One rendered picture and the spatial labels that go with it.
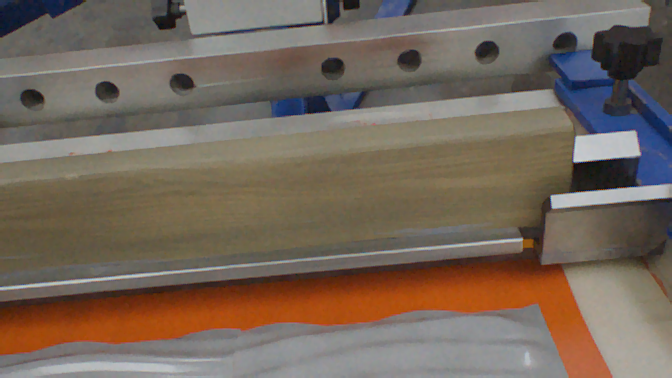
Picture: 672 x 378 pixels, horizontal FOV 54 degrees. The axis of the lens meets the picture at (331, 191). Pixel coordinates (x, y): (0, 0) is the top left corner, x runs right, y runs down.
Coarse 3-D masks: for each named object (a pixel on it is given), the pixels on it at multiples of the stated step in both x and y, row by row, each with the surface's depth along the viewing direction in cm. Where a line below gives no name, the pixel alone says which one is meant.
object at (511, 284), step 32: (256, 288) 43; (288, 288) 43; (320, 288) 42; (352, 288) 42; (384, 288) 42; (416, 288) 41; (448, 288) 41; (480, 288) 41; (512, 288) 40; (544, 288) 40; (256, 320) 40; (288, 320) 40; (320, 320) 40; (352, 320) 40; (576, 320) 38; (576, 352) 36
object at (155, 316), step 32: (224, 288) 43; (0, 320) 43; (32, 320) 43; (64, 320) 42; (96, 320) 42; (128, 320) 42; (160, 320) 41; (192, 320) 41; (224, 320) 41; (0, 352) 40
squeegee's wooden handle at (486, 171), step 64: (384, 128) 38; (448, 128) 37; (512, 128) 36; (0, 192) 37; (64, 192) 37; (128, 192) 37; (192, 192) 37; (256, 192) 38; (320, 192) 38; (384, 192) 38; (448, 192) 38; (512, 192) 38; (0, 256) 40; (64, 256) 40; (128, 256) 40; (192, 256) 40
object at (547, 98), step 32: (512, 96) 55; (544, 96) 55; (192, 128) 56; (224, 128) 56; (256, 128) 55; (288, 128) 55; (320, 128) 54; (576, 128) 51; (0, 160) 55; (640, 256) 42
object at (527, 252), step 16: (480, 256) 41; (496, 256) 41; (512, 256) 41; (528, 256) 41; (304, 272) 42; (320, 272) 42; (336, 272) 42; (352, 272) 42; (368, 272) 42; (144, 288) 42; (160, 288) 42; (176, 288) 42; (192, 288) 42; (0, 304) 43; (16, 304) 43; (32, 304) 43
